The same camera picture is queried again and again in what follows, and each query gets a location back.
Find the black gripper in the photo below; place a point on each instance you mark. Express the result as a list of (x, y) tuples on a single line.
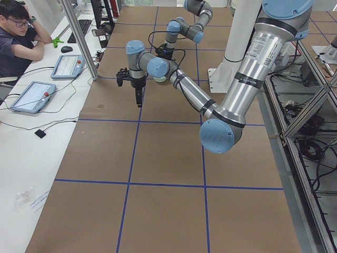
[(165, 52), (137, 83)]

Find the mint green ceramic bowl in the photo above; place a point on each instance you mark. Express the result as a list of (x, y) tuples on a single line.
[(159, 79)]

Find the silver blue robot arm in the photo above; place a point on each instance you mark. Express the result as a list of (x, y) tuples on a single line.
[(258, 33), (179, 26)]

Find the black monitor stand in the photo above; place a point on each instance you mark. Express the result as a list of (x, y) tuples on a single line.
[(102, 28)]

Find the far blue teach pendant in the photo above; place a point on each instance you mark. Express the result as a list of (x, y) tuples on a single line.
[(68, 67)]

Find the blue teach pendant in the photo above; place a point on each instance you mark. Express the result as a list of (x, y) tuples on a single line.
[(68, 67), (34, 97)]

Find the black computer mouse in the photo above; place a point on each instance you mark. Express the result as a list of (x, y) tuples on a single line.
[(66, 49)]

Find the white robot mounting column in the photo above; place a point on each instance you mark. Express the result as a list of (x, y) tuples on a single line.
[(245, 15)]

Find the green plastic tool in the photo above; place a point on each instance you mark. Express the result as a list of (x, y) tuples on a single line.
[(56, 42)]

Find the near blue teach pendant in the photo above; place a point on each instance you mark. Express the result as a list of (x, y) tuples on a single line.
[(34, 97)]

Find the small black square pad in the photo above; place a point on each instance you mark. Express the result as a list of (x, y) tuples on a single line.
[(40, 133)]

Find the seated person dark shirt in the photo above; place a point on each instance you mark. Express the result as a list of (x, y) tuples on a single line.
[(23, 39)]

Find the white power strip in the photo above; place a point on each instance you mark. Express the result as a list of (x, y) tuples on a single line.
[(289, 103)]

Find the clear plastic bag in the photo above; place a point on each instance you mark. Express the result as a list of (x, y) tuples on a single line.
[(24, 198)]

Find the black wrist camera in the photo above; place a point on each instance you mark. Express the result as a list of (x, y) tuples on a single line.
[(122, 75), (161, 49)]

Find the aluminium frame post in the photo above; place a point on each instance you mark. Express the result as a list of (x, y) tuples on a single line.
[(73, 22)]

